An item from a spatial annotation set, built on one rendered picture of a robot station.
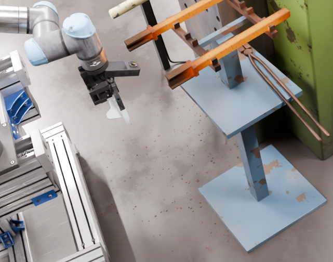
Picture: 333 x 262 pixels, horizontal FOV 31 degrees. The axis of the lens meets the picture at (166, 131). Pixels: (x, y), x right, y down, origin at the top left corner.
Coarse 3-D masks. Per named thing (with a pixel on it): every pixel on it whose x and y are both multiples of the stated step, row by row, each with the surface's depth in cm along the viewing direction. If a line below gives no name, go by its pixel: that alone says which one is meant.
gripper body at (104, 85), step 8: (104, 64) 168; (80, 72) 169; (88, 72) 168; (96, 72) 167; (88, 80) 172; (96, 80) 172; (104, 80) 172; (112, 80) 172; (88, 88) 173; (96, 88) 171; (104, 88) 172; (112, 88) 173; (96, 96) 174; (104, 96) 174; (112, 96) 175; (96, 104) 174
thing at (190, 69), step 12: (276, 12) 188; (288, 12) 187; (264, 24) 186; (276, 24) 187; (240, 36) 185; (252, 36) 185; (216, 48) 184; (228, 48) 183; (204, 60) 182; (180, 72) 179; (192, 72) 183; (168, 84) 183; (180, 84) 182
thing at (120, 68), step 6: (108, 66) 172; (114, 66) 172; (120, 66) 173; (126, 66) 174; (132, 66) 174; (138, 66) 175; (108, 72) 170; (114, 72) 171; (120, 72) 172; (126, 72) 173; (132, 72) 174; (138, 72) 174
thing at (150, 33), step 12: (204, 0) 202; (216, 0) 202; (180, 12) 201; (192, 12) 200; (156, 24) 200; (168, 24) 198; (132, 36) 198; (144, 36) 197; (156, 36) 198; (132, 48) 198
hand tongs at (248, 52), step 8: (240, 48) 221; (248, 48) 220; (248, 56) 218; (256, 56) 216; (256, 64) 214; (264, 64) 212; (272, 72) 209; (280, 80) 205; (280, 96) 201; (288, 104) 197; (296, 112) 194; (304, 120) 191; (312, 120) 191; (320, 128) 188; (328, 136) 185
